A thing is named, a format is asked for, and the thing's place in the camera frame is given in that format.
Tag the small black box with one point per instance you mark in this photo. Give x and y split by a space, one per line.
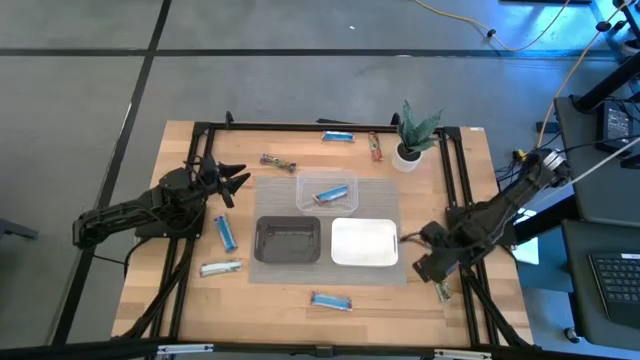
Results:
547 127

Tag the blue granola bar red end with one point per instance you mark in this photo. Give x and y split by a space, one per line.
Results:
331 194

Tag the black slanted pole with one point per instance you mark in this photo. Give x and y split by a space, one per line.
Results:
605 85

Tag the grey desk with adapter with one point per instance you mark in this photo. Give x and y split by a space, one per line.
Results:
600 200

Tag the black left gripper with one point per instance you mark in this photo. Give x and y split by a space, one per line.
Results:
207 177

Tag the silver bracket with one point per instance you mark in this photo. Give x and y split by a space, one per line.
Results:
462 355
185 349

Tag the white plastic tray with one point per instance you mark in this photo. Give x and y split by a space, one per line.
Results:
364 242

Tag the purple and green granola bar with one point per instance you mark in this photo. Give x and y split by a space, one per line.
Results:
277 162

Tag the office chair base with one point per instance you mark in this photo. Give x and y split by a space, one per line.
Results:
604 26

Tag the black keyboard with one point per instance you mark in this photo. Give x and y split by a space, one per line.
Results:
620 285

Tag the black caster wheel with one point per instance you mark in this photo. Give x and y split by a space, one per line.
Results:
572 335

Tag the blue granola bar purple end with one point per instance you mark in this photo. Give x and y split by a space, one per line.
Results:
226 234

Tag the glossy granola bar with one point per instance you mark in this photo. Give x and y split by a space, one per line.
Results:
331 301

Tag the red and green granola bar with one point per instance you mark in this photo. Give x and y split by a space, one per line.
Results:
376 147

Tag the grey furniture foot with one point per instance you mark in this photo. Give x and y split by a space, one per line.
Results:
15 229

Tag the black aluminium table frame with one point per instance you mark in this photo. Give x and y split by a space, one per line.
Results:
280 126

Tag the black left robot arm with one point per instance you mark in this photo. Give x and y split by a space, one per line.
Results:
125 210

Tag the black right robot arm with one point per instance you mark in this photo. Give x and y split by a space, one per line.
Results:
500 205

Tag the black plastic tray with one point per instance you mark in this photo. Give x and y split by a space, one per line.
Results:
287 240

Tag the black desk beam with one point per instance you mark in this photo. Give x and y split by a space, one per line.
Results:
545 220

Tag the grey desk with keyboard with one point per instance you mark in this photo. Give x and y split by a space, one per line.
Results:
580 280

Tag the clear plastic container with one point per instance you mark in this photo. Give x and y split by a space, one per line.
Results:
305 200

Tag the green plant in white pot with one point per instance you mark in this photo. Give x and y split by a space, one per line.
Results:
406 160

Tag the black overhead gantry bar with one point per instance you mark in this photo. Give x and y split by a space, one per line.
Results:
100 350

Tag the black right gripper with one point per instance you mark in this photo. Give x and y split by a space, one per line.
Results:
437 257

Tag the black power adapter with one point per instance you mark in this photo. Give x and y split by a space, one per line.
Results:
615 125

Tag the grey woven placemat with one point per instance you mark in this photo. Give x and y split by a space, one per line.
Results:
380 200

